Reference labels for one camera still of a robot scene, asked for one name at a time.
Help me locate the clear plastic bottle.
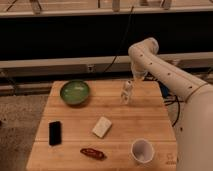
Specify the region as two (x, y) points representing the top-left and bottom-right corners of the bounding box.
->
(121, 80), (133, 105)

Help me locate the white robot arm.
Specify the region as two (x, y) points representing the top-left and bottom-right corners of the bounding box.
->
(128, 38), (213, 171)

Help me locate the green bowl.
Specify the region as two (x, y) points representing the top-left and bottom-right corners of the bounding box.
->
(60, 80), (90, 105)

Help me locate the wooden table board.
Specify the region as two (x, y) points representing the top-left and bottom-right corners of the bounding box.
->
(26, 80), (177, 171)

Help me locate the white paper cup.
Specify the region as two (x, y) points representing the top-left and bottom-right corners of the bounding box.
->
(131, 139), (155, 164)

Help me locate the black rectangular block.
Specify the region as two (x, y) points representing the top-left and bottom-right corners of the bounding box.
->
(49, 121), (62, 146)

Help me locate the black hanging cable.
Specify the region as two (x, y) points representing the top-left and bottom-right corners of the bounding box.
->
(101, 5), (135, 74)

